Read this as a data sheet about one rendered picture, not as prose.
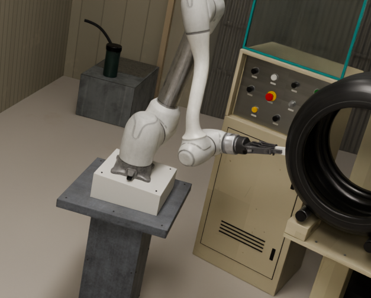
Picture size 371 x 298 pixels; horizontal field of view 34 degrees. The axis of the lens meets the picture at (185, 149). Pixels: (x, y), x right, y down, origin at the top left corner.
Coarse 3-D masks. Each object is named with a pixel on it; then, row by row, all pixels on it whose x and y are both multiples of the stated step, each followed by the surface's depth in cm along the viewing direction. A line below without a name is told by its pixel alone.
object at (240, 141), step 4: (240, 136) 255; (240, 140) 253; (244, 140) 252; (248, 140) 255; (236, 144) 253; (240, 144) 252; (244, 144) 253; (248, 144) 252; (236, 148) 253; (240, 148) 252; (244, 148) 251; (240, 152) 253; (244, 152) 254
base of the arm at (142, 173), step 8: (120, 160) 270; (112, 168) 270; (120, 168) 270; (128, 168) 268; (136, 168) 268; (144, 168) 270; (152, 168) 280; (128, 176) 269; (136, 176) 269; (144, 176) 270
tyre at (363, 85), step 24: (312, 96) 225; (336, 96) 216; (360, 96) 212; (312, 120) 223; (288, 144) 233; (312, 144) 254; (288, 168) 236; (312, 168) 254; (336, 168) 254; (312, 192) 229; (336, 192) 253; (360, 192) 250; (336, 216) 227; (360, 216) 224
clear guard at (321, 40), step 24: (264, 0) 302; (288, 0) 296; (312, 0) 289; (336, 0) 283; (360, 0) 278; (264, 24) 305; (288, 24) 299; (312, 24) 292; (336, 24) 286; (264, 48) 309; (288, 48) 302; (312, 48) 295; (336, 48) 289; (336, 72) 292
